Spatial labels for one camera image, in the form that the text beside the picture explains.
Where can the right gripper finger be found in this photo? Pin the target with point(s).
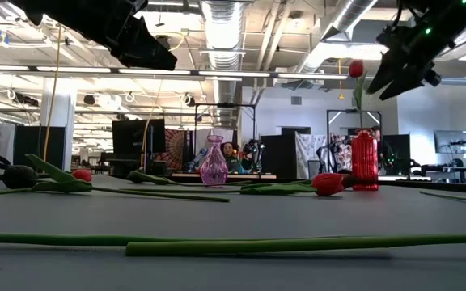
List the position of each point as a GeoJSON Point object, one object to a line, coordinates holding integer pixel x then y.
{"type": "Point", "coordinates": [386, 68]}
{"type": "Point", "coordinates": [405, 78]}

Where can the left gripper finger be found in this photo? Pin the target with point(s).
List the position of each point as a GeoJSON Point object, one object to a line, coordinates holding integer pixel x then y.
{"type": "Point", "coordinates": [156, 48]}
{"type": "Point", "coordinates": [144, 60]}

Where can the long green foreground stem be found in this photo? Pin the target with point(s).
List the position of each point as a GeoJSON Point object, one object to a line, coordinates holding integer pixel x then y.
{"type": "Point", "coordinates": [297, 244]}

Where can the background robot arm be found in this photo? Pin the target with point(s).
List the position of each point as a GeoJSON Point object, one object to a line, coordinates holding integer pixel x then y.
{"type": "Point", "coordinates": [196, 161]}
{"type": "Point", "coordinates": [253, 153]}

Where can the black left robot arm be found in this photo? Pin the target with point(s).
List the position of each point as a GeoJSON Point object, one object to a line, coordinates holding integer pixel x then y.
{"type": "Point", "coordinates": [55, 12]}

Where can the red ribbed glass vase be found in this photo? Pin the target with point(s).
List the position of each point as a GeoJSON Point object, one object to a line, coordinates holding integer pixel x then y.
{"type": "Point", "coordinates": [364, 161]}

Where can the purple glass vase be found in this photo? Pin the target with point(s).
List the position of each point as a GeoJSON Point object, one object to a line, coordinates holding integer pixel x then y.
{"type": "Point", "coordinates": [213, 169]}

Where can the black ceiling fixture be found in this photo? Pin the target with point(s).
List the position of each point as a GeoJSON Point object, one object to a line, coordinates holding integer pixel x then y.
{"type": "Point", "coordinates": [163, 39]}

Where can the ceiling light strip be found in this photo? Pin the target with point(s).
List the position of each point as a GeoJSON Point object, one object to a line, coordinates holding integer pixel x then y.
{"type": "Point", "coordinates": [75, 69]}

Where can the grey desk monitor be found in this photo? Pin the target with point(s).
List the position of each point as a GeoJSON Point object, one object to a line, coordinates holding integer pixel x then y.
{"type": "Point", "coordinates": [449, 141]}

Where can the black monitor screen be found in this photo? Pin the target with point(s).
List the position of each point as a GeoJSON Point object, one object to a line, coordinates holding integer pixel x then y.
{"type": "Point", "coordinates": [136, 137]}

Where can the person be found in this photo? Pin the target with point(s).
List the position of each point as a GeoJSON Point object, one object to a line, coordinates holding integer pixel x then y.
{"type": "Point", "coordinates": [229, 151]}
{"type": "Point", "coordinates": [384, 155]}

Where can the white building column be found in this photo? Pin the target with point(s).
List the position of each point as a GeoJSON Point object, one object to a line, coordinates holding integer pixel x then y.
{"type": "Point", "coordinates": [65, 105]}

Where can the red patterned cloth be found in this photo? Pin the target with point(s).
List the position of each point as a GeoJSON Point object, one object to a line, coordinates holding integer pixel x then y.
{"type": "Point", "coordinates": [340, 153]}

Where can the black office desk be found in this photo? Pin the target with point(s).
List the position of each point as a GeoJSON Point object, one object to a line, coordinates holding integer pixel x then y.
{"type": "Point", "coordinates": [443, 167]}

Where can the white patterned cloth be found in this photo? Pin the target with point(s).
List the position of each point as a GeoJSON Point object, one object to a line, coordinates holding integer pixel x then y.
{"type": "Point", "coordinates": [307, 151]}

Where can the black partition panel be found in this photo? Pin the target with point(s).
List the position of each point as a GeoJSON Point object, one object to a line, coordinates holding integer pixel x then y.
{"type": "Point", "coordinates": [30, 141]}

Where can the wooden workbench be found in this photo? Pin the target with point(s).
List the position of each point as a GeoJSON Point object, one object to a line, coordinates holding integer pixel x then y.
{"type": "Point", "coordinates": [249, 176]}

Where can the grey table mat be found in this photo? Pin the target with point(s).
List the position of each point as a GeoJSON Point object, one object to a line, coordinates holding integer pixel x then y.
{"type": "Point", "coordinates": [233, 275]}

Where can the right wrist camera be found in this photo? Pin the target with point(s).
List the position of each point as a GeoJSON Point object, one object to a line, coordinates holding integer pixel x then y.
{"type": "Point", "coordinates": [433, 77]}

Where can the silver ceiling duct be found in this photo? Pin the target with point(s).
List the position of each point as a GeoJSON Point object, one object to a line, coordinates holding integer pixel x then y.
{"type": "Point", "coordinates": [338, 24]}
{"type": "Point", "coordinates": [221, 40]}

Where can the black metal frame rig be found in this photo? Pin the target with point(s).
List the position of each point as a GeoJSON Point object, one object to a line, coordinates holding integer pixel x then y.
{"type": "Point", "coordinates": [328, 133]}
{"type": "Point", "coordinates": [255, 133]}

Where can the patterned wall tapestry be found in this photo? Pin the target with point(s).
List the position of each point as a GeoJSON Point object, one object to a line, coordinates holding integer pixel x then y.
{"type": "Point", "coordinates": [174, 147]}

